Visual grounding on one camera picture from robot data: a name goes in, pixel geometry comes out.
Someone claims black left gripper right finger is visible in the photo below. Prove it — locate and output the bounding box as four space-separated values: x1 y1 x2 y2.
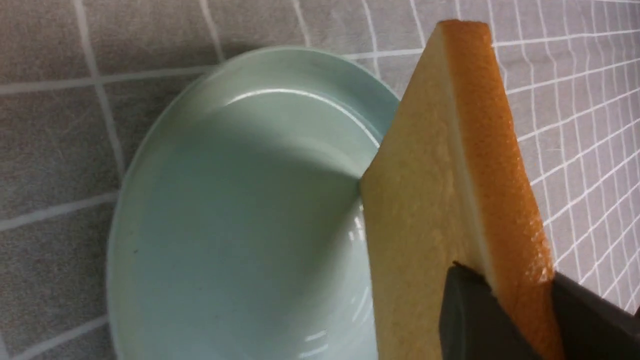
552 272 640 360

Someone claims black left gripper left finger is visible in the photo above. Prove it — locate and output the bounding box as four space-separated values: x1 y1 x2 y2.
438 262 541 360

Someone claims toasted bread slice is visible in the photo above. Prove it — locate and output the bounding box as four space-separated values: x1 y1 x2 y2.
359 19 566 360

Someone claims pale green plate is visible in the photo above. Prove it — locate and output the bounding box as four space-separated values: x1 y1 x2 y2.
106 47 400 360

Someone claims grey checked tablecloth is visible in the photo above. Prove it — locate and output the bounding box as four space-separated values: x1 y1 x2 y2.
0 0 640 360

